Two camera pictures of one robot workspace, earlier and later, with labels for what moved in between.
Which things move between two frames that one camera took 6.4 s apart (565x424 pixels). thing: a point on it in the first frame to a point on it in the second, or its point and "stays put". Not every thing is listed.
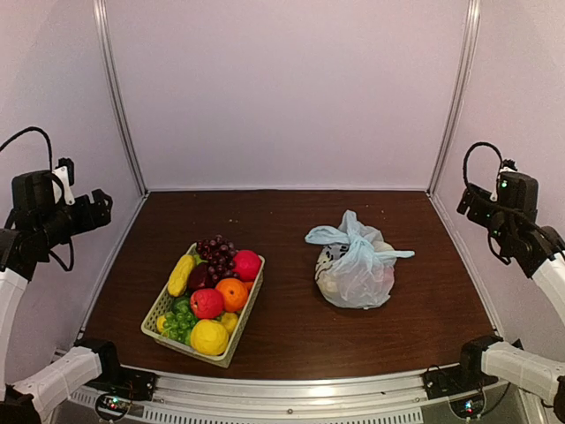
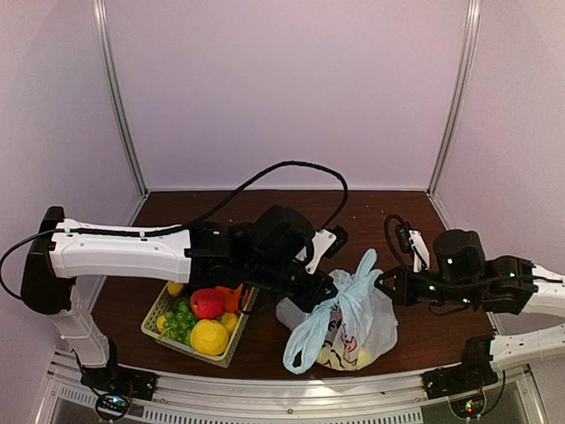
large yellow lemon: [209, 337] stays put
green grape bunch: [179, 321] stays put
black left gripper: [89, 221] to [318, 293]
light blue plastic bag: [356, 268] to [352, 332]
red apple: [207, 303] stays put
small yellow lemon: [229, 321] stays put
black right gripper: [474, 213] to [403, 295]
